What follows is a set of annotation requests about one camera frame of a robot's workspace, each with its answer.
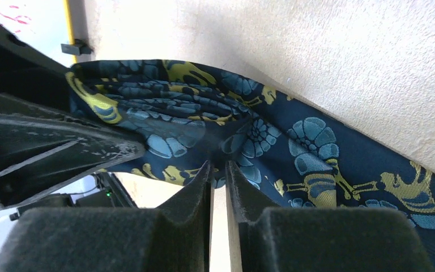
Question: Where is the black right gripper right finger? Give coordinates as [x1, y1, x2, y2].
[225, 161, 434, 271]

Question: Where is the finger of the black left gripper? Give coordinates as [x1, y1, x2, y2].
[0, 25, 70, 112]
[0, 94, 145, 210]

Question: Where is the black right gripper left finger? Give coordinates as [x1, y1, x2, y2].
[0, 162, 213, 271]

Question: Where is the navy blue shell pattern tie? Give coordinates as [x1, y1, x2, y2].
[65, 59, 435, 267]

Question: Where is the yellow framed whiteboard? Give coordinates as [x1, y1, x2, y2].
[0, 1, 92, 67]

